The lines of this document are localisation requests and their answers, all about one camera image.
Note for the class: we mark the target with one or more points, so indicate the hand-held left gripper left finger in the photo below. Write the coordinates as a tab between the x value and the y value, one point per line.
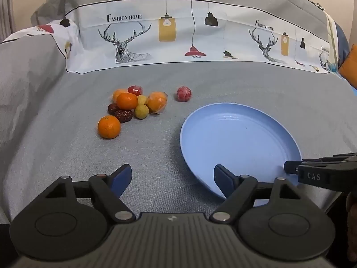
122	177

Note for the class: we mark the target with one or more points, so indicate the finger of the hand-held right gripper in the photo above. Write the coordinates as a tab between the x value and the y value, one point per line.
291	167

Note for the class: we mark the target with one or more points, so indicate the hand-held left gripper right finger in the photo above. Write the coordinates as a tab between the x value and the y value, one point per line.
223	177

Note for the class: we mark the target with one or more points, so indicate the light blue plate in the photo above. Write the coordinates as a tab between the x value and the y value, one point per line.
242	145

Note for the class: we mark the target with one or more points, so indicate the small yellow fruit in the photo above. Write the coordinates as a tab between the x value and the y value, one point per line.
141	112
142	99

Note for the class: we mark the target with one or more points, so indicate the bare tangerine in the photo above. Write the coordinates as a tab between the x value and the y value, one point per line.
109	127
127	101

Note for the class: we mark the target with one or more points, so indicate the plastic-wrapped orange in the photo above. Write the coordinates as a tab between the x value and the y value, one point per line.
157	102
118	93

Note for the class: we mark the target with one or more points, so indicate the dark red date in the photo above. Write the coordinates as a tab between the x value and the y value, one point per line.
124	115
112	108

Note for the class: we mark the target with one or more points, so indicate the grey bedsheet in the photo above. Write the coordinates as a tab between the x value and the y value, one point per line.
55	122

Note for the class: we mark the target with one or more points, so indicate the small shiny red fruit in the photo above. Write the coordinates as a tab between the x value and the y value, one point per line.
135	90

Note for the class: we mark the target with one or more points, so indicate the red fruit in foam net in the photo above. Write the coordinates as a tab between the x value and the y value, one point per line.
184	94

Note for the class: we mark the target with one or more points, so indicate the orange pillow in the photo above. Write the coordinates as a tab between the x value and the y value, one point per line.
349	68

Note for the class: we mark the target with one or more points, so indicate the blue pillow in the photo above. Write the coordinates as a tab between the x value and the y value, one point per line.
341	43

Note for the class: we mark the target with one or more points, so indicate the deer and lamp printed blanket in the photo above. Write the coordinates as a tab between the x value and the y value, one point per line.
223	33

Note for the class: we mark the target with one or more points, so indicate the grey curtain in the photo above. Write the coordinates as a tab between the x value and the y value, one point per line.
6	8

